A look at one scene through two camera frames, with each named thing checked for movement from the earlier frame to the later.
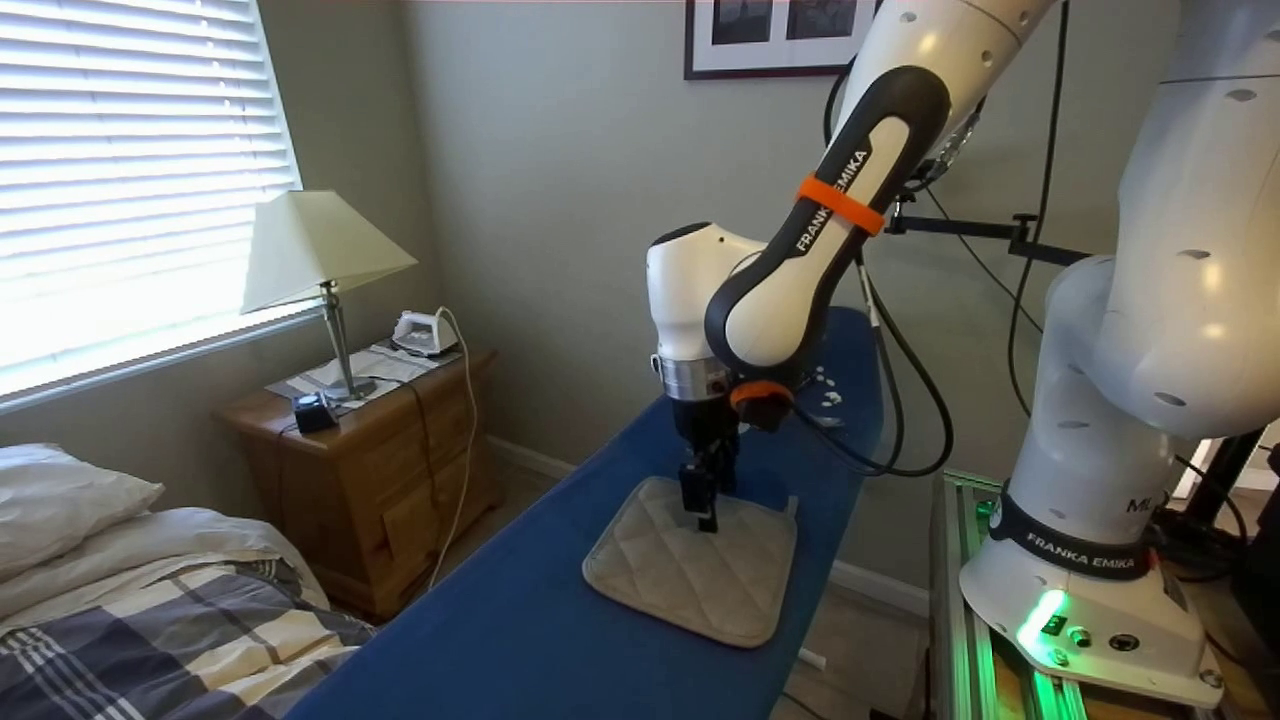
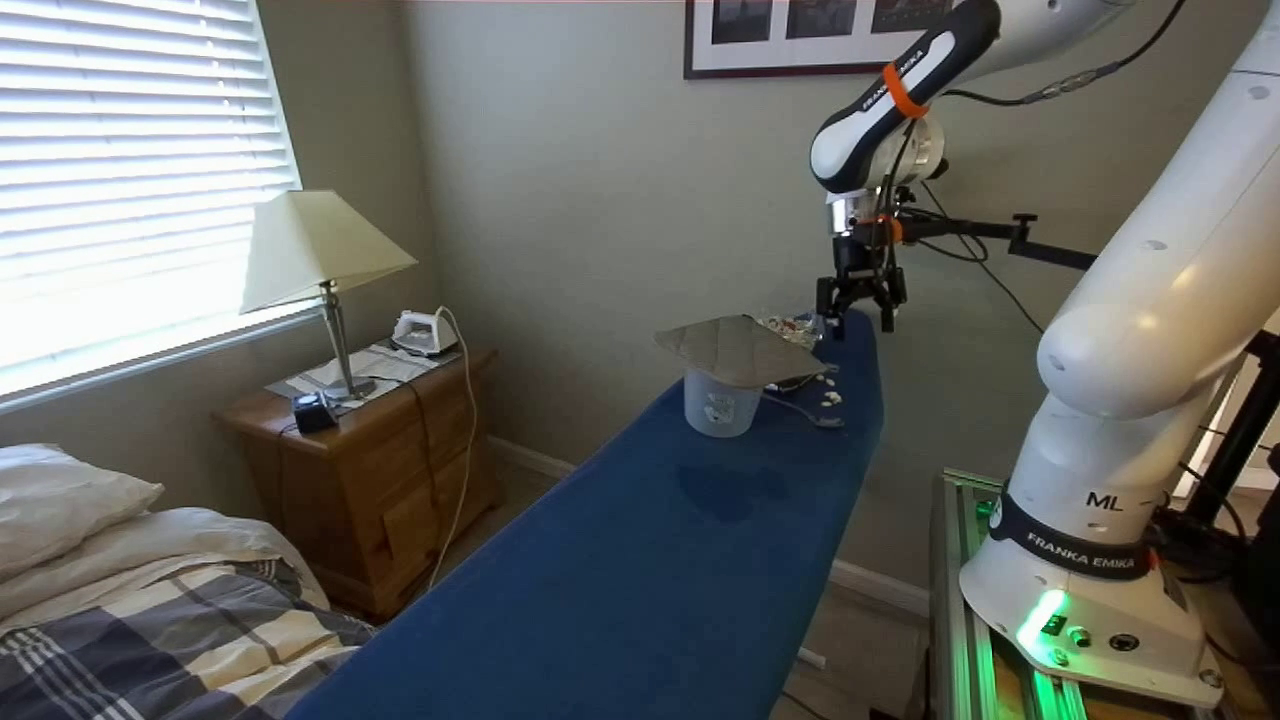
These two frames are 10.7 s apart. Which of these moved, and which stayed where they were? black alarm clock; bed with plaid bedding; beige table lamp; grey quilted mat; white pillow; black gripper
Moved: black gripper; grey quilted mat
Stayed: black alarm clock; beige table lamp; bed with plaid bedding; white pillow
